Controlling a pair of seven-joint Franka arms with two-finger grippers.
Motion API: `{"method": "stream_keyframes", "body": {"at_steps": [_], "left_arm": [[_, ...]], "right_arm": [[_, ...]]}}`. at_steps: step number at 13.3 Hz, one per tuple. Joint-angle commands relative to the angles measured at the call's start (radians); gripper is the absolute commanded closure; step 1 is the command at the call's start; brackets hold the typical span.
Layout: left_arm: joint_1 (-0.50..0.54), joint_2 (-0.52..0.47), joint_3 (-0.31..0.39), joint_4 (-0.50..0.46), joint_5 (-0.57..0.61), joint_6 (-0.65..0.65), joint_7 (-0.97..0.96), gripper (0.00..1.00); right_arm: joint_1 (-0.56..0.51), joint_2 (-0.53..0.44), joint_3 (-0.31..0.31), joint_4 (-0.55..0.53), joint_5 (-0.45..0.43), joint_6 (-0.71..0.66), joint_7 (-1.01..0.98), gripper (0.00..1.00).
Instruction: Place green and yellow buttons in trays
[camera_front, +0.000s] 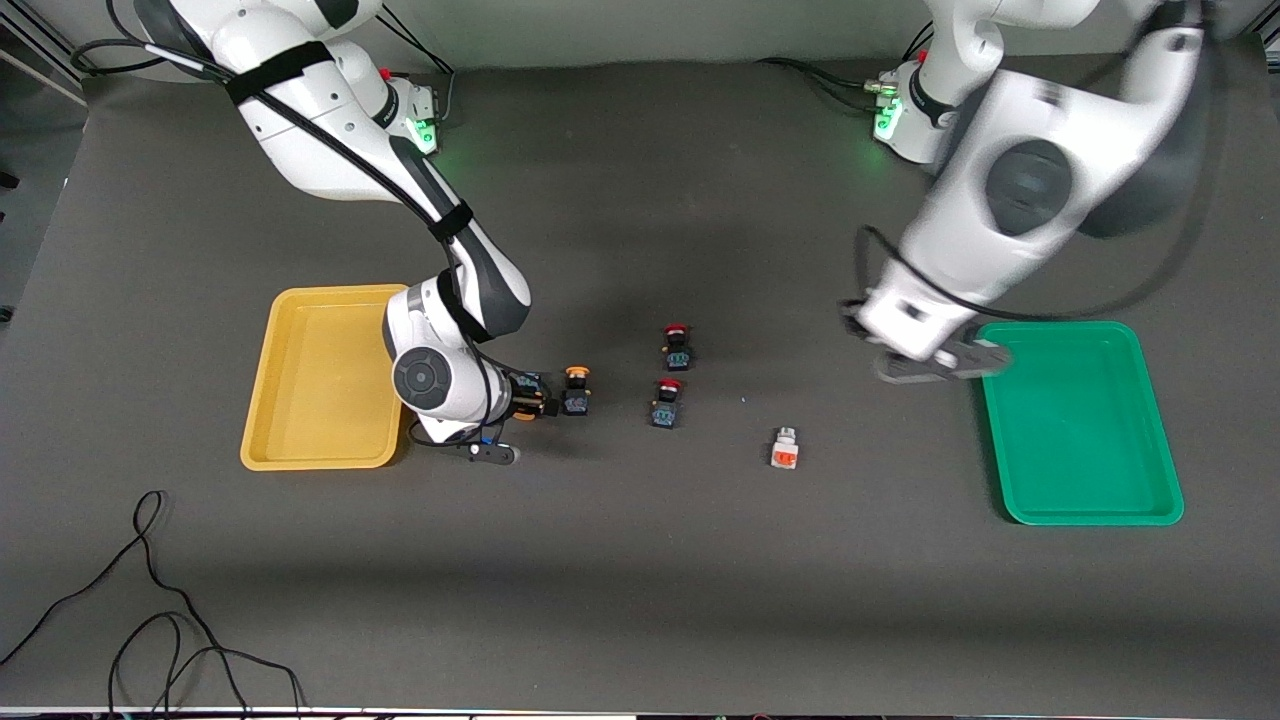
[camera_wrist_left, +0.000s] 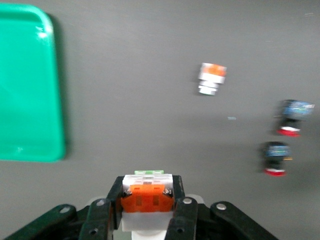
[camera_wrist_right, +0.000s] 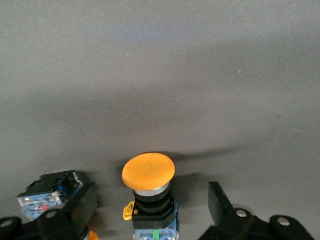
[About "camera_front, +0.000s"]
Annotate yellow plastic tray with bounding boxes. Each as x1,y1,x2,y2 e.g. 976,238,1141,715
240,284,413,471

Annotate green plastic tray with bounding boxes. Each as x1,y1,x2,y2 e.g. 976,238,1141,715
975,320,1185,527

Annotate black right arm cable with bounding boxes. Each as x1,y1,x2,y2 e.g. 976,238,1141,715
68,0,493,447

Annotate black right arm base cables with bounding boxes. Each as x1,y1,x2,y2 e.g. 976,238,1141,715
375,5,457,129

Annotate black arm base cables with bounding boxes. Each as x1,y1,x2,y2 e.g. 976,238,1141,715
375,5,457,129
755,20,936,113

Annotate thin black loose cable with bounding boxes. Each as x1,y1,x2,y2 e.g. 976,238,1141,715
0,489,306,717

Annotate black left arm base cables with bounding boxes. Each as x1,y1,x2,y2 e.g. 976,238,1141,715
755,20,936,113

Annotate aluminium frame rail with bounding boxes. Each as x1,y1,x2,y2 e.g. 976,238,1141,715
0,20,101,107

